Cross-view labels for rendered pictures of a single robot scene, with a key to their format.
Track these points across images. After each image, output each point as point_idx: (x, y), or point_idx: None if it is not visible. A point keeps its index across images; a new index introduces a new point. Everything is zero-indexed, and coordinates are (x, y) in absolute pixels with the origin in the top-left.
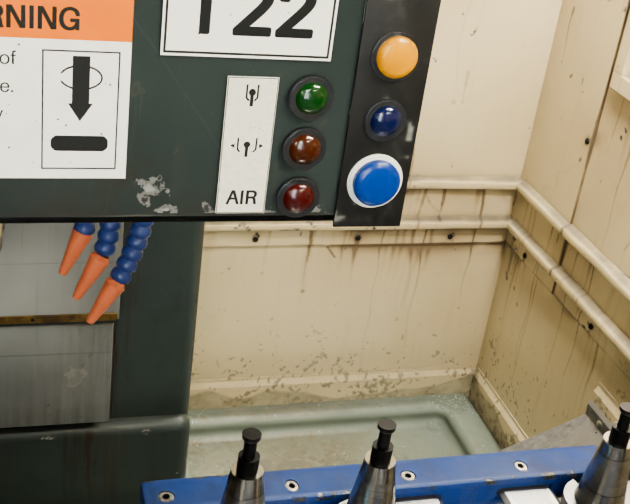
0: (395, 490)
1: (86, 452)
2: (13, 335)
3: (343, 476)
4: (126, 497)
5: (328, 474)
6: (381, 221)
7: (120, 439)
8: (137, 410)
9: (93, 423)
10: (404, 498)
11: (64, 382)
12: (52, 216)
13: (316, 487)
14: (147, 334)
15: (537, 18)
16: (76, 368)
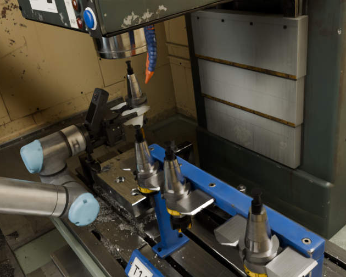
0: (200, 185)
1: (290, 178)
2: (264, 121)
3: (195, 172)
4: (303, 205)
5: (193, 169)
6: (98, 36)
7: (301, 179)
8: (311, 171)
9: (294, 169)
10: (203, 191)
11: (279, 145)
12: (54, 23)
13: (182, 169)
14: (314, 140)
15: None
16: (283, 142)
